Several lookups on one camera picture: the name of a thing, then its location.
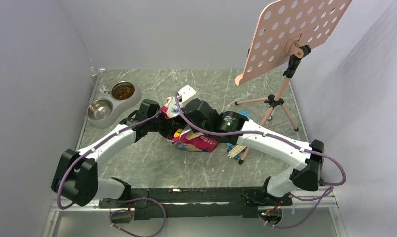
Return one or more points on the pink perforated music stand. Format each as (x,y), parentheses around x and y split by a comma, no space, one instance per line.
(286,32)

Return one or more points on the brown pet food kibble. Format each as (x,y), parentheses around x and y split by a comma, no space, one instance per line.
(122,91)

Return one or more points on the beige blue toy block car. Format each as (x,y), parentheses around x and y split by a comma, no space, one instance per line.
(233,151)

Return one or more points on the pet food bag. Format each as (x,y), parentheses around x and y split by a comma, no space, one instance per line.
(189,140)

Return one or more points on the clear glass cup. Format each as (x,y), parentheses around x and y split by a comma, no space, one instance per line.
(93,72)

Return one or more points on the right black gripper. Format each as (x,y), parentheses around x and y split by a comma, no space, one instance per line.
(194,130)

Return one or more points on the grey double pet bowl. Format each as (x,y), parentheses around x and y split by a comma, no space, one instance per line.
(105,110)

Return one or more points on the yellow plastic scoop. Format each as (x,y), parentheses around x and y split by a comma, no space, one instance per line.
(177,133)

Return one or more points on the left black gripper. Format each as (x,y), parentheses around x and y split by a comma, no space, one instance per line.
(170,124)

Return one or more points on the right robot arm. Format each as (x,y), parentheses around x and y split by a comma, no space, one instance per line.
(304,159)

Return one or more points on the blue building block plate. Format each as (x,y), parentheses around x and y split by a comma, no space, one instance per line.
(234,121)

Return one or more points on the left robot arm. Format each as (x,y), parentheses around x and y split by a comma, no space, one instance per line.
(76,180)

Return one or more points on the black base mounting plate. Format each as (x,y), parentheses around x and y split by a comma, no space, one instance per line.
(247,202)

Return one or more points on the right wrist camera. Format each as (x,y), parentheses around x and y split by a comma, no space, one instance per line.
(186,94)

